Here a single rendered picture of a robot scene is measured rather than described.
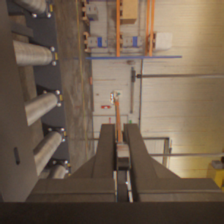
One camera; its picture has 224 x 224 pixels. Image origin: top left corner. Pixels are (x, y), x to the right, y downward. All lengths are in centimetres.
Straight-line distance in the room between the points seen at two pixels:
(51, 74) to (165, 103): 911
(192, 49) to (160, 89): 269
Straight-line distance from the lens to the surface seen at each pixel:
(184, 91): 1026
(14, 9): 133
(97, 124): 994
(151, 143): 1073
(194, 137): 1154
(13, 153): 28
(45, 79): 126
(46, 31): 126
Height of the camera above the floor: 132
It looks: 1 degrees down
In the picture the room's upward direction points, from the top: 89 degrees clockwise
